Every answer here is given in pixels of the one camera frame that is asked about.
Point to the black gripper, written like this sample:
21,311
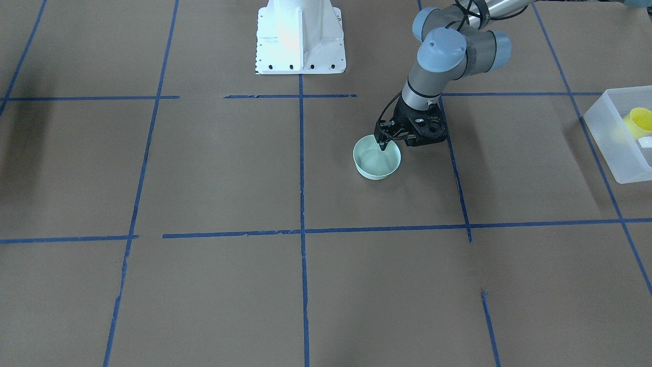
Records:
406,115

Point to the translucent white storage box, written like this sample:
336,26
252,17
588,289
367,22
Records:
627,156

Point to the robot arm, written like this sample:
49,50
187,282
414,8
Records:
454,43

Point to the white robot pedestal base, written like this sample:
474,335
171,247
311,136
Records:
300,37

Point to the mint green bowl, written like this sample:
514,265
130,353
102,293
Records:
374,163

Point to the yellow plastic cup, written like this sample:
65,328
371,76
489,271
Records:
638,122

